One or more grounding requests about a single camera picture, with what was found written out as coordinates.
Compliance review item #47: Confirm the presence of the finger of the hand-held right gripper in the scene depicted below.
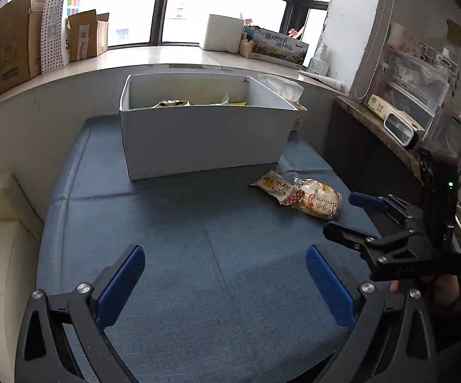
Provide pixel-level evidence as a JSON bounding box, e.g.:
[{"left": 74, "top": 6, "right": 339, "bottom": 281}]
[
  {"left": 349, "top": 192, "right": 425, "bottom": 229},
  {"left": 323, "top": 221, "right": 421, "bottom": 265}
]

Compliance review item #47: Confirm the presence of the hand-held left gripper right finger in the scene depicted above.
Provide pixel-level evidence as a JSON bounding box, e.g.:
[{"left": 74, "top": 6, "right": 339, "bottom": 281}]
[{"left": 306, "top": 245, "right": 438, "bottom": 383}]

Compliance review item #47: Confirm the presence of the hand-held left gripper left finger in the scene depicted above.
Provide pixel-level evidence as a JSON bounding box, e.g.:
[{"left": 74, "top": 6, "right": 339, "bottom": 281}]
[{"left": 15, "top": 244, "right": 146, "bottom": 383}]

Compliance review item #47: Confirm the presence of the orange-white cracker packet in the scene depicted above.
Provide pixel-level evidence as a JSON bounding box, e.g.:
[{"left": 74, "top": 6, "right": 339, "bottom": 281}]
[{"left": 290, "top": 179, "right": 342, "bottom": 221}]

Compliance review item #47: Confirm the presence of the pale yellow cracker packet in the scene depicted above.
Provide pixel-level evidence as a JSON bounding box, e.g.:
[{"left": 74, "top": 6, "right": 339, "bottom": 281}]
[{"left": 251, "top": 170, "right": 299, "bottom": 204}]

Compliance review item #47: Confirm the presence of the white cardboard box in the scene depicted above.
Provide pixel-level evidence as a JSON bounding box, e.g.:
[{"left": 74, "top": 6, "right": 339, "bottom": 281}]
[{"left": 119, "top": 74, "right": 300, "bottom": 181}]

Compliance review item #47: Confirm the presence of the yellow-orange snack bag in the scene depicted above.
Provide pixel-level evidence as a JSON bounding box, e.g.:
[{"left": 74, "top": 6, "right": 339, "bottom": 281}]
[{"left": 215, "top": 94, "right": 247, "bottom": 106}]

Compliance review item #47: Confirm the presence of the person's right hand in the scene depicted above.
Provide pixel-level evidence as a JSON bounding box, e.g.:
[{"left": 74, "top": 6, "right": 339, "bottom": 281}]
[{"left": 389, "top": 273, "right": 461, "bottom": 310}]

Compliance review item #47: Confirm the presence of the blue fabric mat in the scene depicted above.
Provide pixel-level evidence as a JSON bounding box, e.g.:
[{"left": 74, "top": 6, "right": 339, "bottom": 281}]
[{"left": 37, "top": 115, "right": 394, "bottom": 383}]

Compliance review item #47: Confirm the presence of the stone counter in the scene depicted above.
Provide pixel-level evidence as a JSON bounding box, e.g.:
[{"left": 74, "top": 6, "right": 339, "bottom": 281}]
[{"left": 334, "top": 96, "right": 461, "bottom": 280}]

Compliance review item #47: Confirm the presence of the white oval device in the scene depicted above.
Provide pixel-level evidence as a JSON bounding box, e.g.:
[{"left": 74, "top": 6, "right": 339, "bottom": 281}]
[{"left": 384, "top": 112, "right": 419, "bottom": 148}]

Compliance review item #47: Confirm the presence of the green-white small box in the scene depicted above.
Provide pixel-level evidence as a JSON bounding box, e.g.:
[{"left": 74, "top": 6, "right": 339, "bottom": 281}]
[{"left": 367, "top": 94, "right": 392, "bottom": 120}]

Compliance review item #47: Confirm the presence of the cream leather sofa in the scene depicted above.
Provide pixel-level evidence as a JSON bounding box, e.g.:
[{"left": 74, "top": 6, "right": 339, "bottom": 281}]
[{"left": 0, "top": 173, "right": 44, "bottom": 383}]

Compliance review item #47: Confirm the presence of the clear plastic drawer organizer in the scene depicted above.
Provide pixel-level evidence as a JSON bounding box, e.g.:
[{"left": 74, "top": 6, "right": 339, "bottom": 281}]
[{"left": 378, "top": 48, "right": 452, "bottom": 128}]

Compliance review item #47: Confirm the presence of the white tube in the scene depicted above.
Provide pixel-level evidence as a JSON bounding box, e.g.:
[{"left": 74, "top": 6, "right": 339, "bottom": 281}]
[{"left": 298, "top": 71, "right": 345, "bottom": 89}]

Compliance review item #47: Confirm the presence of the white plastic bottle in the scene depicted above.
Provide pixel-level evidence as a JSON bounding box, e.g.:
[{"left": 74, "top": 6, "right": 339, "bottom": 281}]
[{"left": 308, "top": 44, "right": 331, "bottom": 76}]

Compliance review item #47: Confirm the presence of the long landscape-print box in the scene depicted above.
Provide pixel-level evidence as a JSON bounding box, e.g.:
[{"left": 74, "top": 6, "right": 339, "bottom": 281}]
[{"left": 250, "top": 28, "right": 310, "bottom": 68}]

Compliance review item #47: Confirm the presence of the small brown basket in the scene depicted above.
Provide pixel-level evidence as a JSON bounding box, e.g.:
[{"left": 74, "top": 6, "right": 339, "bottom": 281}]
[{"left": 238, "top": 34, "right": 257, "bottom": 58}]

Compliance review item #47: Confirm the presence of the white foam box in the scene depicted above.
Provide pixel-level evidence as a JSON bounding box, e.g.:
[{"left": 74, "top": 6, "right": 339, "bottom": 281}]
[{"left": 202, "top": 14, "right": 247, "bottom": 53}]

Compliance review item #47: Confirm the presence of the small brown cardboard box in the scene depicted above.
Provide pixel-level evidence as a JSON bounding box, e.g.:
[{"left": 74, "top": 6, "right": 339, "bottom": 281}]
[{"left": 67, "top": 9, "right": 110, "bottom": 61}]

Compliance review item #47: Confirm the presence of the large brown cardboard box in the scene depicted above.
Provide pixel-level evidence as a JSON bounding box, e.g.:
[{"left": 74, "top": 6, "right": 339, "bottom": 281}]
[{"left": 0, "top": 0, "right": 43, "bottom": 96}]

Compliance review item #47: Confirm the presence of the polka-dot paper bag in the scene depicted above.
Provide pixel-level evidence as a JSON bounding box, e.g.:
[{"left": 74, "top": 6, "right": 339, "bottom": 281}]
[{"left": 40, "top": 0, "right": 71, "bottom": 73}]

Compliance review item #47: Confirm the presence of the dark-framed window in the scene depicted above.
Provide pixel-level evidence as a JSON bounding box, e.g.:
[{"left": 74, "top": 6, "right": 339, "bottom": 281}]
[{"left": 51, "top": 0, "right": 335, "bottom": 46}]

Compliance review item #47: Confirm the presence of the white paper bag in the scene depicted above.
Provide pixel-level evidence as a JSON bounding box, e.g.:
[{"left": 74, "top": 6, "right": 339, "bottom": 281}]
[{"left": 61, "top": 0, "right": 85, "bottom": 64}]

